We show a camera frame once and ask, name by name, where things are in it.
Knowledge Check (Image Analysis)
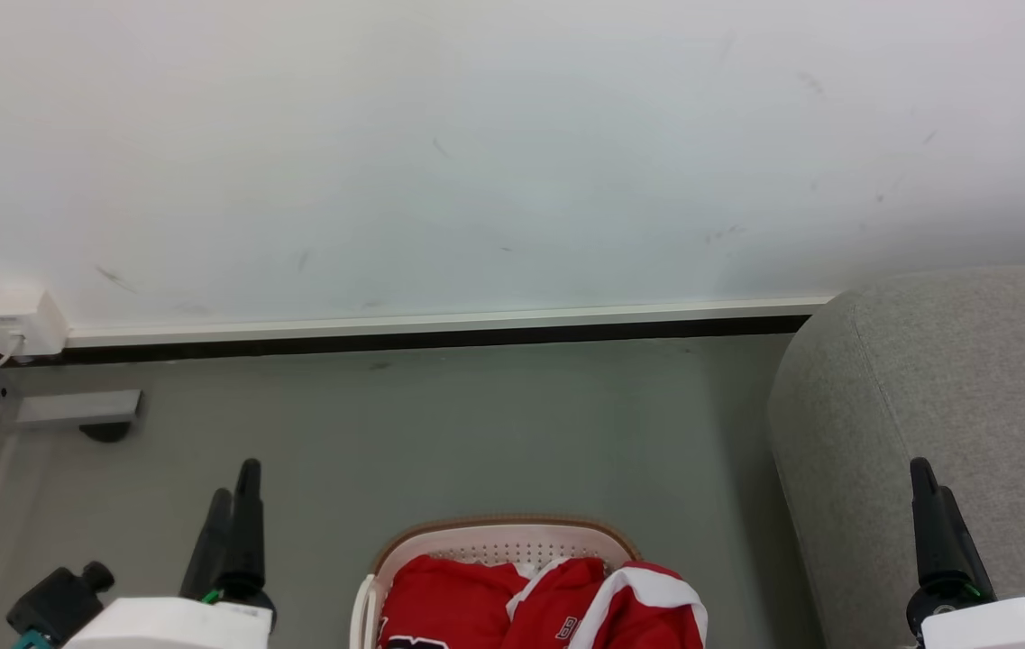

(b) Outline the white laundry basket brown rim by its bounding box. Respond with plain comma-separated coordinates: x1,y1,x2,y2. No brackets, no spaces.
350,515,642,649

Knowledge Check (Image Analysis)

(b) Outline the white wall socket box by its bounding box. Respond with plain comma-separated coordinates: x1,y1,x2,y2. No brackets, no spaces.
0,286,70,358

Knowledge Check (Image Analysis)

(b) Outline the grey fabric sofa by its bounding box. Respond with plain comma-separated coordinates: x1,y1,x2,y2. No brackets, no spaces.
766,263,1025,649

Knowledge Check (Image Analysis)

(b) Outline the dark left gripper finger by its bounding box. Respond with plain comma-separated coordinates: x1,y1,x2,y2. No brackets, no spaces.
180,488,233,601
222,458,277,616

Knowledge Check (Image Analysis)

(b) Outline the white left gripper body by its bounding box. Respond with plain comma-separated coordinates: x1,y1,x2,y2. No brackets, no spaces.
66,596,274,649

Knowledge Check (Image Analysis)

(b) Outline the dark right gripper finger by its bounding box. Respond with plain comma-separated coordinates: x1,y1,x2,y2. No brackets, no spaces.
941,486,997,603
906,457,973,643

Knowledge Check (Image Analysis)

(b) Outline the black skirting strip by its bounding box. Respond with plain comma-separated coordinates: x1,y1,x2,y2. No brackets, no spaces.
0,315,812,368

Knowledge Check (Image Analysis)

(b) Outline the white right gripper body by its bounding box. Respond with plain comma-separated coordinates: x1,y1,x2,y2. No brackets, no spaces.
921,596,1025,649

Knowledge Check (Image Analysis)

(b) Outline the white skirting rail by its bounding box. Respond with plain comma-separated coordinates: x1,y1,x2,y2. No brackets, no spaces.
66,295,838,349

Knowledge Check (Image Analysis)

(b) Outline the red jersey with white trim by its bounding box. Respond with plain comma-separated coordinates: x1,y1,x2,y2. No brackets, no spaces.
507,557,709,649

